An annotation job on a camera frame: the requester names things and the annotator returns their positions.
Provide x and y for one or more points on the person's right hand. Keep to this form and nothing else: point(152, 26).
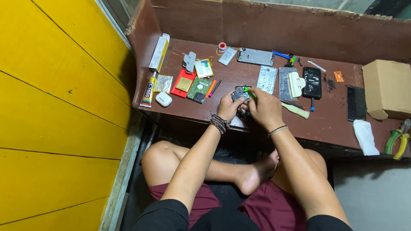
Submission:
point(266, 109)

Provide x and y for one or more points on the person's left hand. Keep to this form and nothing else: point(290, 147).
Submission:
point(227, 107)

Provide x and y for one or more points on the small black circuit board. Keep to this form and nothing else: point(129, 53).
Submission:
point(240, 94)

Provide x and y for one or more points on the green pry tool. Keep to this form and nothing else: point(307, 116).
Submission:
point(251, 93)

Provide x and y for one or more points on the black precision screwdriver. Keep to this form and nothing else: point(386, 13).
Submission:
point(216, 86)

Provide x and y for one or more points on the orange pry tool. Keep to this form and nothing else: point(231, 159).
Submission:
point(210, 88)

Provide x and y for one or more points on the red and black tweezers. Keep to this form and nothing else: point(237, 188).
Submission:
point(293, 104)

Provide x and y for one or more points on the white screw organizer card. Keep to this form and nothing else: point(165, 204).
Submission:
point(267, 79)

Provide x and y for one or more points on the green hard drive board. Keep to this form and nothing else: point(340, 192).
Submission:
point(198, 90)

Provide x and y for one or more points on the cream plastic clamp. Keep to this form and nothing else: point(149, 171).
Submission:
point(295, 84)

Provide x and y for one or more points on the white and yellow phone battery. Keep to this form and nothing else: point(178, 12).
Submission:
point(204, 68)

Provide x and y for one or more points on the red phone cover with battery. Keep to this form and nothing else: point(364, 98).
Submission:
point(183, 83)

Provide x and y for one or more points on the white plastic packet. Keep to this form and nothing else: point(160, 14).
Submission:
point(227, 56)

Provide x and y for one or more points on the black smartphone with cracked back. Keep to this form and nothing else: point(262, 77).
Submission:
point(312, 82)

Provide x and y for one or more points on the small black tool cluster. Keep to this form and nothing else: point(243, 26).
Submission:
point(292, 60)

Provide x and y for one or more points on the blue plastic spudger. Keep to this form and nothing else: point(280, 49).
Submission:
point(281, 55)

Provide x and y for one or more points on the person's legs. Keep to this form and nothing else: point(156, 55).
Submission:
point(224, 166)

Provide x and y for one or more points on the white earbuds case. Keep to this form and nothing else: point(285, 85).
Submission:
point(163, 99)

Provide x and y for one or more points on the white plastic stick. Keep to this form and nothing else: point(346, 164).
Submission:
point(316, 66)

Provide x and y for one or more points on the pile of black debris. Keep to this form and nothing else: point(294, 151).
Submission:
point(329, 83)

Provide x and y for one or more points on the silver foil packet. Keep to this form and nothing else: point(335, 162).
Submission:
point(163, 84)

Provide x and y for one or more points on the orange plastic piece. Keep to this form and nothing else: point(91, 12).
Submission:
point(338, 76)

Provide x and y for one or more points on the glue tube with yellow label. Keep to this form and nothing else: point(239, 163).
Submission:
point(148, 91)

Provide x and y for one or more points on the white and yellow carton box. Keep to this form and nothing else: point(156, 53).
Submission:
point(159, 53)

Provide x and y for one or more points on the black phone screen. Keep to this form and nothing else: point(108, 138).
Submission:
point(356, 103)

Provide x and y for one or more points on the maroon shorts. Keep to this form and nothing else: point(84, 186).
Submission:
point(257, 205)

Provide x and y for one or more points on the white tissue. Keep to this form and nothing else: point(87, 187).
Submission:
point(365, 137)

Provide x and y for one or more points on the black shirt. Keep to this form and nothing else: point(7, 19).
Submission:
point(224, 218)

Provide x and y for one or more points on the brown cardboard box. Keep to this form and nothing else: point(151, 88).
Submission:
point(387, 88)

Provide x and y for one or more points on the green and yellow pliers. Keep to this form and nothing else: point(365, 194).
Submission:
point(398, 139)

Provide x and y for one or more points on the silver phone frame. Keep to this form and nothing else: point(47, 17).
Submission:
point(255, 57)

